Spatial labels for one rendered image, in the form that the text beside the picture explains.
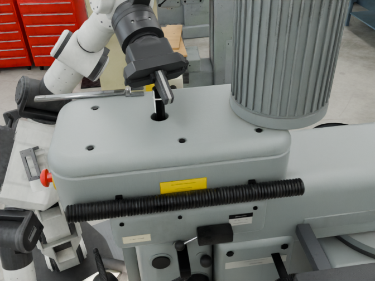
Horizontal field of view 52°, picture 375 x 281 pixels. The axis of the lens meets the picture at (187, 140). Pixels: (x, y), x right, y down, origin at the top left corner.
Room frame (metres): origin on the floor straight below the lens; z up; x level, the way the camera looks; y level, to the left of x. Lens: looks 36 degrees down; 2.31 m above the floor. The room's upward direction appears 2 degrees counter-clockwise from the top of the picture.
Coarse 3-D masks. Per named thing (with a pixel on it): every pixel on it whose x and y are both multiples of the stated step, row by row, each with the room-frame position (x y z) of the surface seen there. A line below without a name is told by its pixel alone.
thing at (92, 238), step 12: (84, 228) 1.57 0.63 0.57; (84, 240) 1.48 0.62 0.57; (96, 240) 1.48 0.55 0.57; (36, 252) 1.41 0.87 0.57; (108, 252) 1.39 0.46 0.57; (36, 264) 1.33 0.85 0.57; (84, 264) 1.31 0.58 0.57; (36, 276) 1.25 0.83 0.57; (48, 276) 1.25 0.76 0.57; (60, 276) 1.25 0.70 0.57; (72, 276) 1.24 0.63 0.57; (84, 276) 1.24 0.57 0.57
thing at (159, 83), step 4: (156, 72) 0.65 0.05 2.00; (152, 76) 0.65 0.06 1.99; (156, 76) 0.64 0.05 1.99; (160, 76) 0.64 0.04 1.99; (152, 80) 0.65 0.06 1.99; (156, 80) 0.64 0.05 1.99; (160, 80) 0.64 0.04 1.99; (156, 84) 0.65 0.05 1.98; (160, 84) 0.63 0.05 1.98; (164, 84) 0.63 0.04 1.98; (156, 88) 0.65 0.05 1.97; (160, 88) 0.63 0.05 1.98; (164, 88) 0.62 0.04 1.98; (160, 92) 0.63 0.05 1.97; (164, 92) 0.62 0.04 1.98; (160, 96) 0.63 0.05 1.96; (164, 96) 0.61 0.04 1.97; (168, 96) 0.61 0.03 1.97; (164, 100) 0.61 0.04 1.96; (168, 100) 0.61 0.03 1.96
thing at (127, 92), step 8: (128, 88) 0.79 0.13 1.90; (136, 88) 0.79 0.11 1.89; (40, 96) 0.77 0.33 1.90; (48, 96) 0.76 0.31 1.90; (56, 96) 0.76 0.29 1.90; (64, 96) 0.76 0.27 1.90; (72, 96) 0.76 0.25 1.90; (80, 96) 0.76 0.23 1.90; (88, 96) 0.76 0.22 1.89; (96, 96) 0.76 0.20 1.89; (128, 96) 0.76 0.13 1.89
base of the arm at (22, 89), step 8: (24, 80) 1.04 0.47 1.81; (16, 88) 1.06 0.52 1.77; (24, 88) 1.01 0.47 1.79; (16, 96) 1.04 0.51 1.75; (24, 96) 1.00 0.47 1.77; (24, 104) 1.00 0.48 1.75; (64, 104) 1.05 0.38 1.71; (24, 112) 1.00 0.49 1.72; (32, 112) 1.02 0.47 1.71; (40, 112) 1.03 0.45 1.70; (48, 112) 1.05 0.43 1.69
